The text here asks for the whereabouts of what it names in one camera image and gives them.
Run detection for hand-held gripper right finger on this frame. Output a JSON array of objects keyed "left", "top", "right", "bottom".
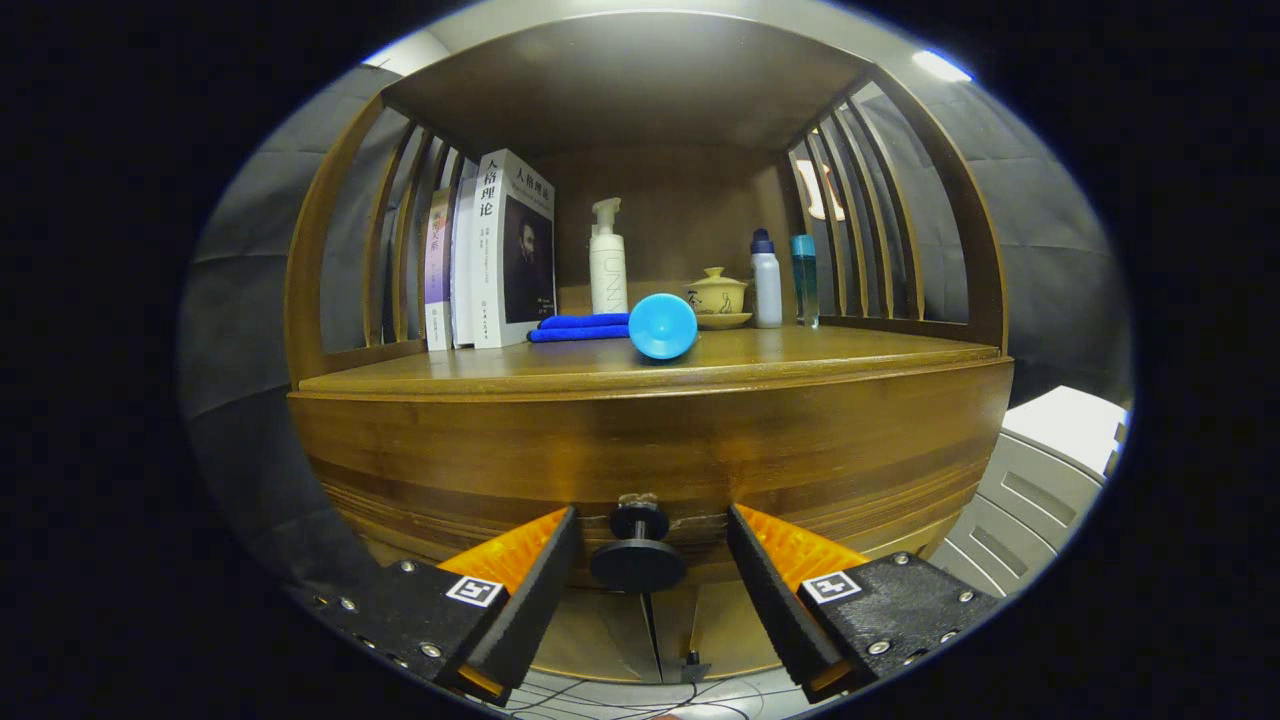
[{"left": 727, "top": 503, "right": 1004, "bottom": 706}]

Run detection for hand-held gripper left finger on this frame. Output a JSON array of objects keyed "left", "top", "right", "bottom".
[{"left": 290, "top": 505, "right": 581, "bottom": 707}]

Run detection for wooden drawer with black knob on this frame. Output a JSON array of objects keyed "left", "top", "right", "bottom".
[{"left": 287, "top": 358, "right": 1015, "bottom": 593}]

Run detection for blue white cosmetic tube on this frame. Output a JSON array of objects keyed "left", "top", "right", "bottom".
[{"left": 629, "top": 293, "right": 699, "bottom": 361}]

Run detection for wooden countertop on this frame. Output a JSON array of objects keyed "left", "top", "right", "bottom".
[{"left": 298, "top": 325, "right": 1001, "bottom": 396}]

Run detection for white grey drawer unit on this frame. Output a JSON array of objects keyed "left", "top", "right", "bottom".
[{"left": 930, "top": 385, "right": 1131, "bottom": 599}]

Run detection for brown wooden cabinet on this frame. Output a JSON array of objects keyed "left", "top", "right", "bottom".
[{"left": 284, "top": 10, "right": 1013, "bottom": 686}]

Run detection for folded blue cloth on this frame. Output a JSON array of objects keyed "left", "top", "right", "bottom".
[{"left": 527, "top": 312, "right": 633, "bottom": 344}]

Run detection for yellow lidded teacup with saucer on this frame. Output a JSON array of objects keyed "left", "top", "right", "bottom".
[{"left": 684, "top": 266, "right": 754, "bottom": 331}]

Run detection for white bottle with blue cap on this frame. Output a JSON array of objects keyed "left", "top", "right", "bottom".
[{"left": 750, "top": 228, "right": 784, "bottom": 329}]

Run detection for translucent blue bottle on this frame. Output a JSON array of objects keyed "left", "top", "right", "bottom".
[{"left": 790, "top": 234, "right": 820, "bottom": 329}]

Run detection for white pump bottle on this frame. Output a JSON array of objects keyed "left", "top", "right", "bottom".
[{"left": 589, "top": 197, "right": 630, "bottom": 316}]

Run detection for thin white book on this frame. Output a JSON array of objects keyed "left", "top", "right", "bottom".
[{"left": 450, "top": 178, "right": 481, "bottom": 349}]

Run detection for purple book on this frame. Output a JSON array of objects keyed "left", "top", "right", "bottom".
[{"left": 424, "top": 188, "right": 455, "bottom": 352}]

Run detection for black backdrop cloth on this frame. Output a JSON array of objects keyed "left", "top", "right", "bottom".
[{"left": 178, "top": 65, "right": 1136, "bottom": 581}]

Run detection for small ceiling light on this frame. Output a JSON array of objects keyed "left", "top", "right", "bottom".
[{"left": 912, "top": 48, "right": 973, "bottom": 84}]

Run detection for black floor cables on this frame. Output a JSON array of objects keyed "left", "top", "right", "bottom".
[{"left": 500, "top": 670, "right": 801, "bottom": 720}]

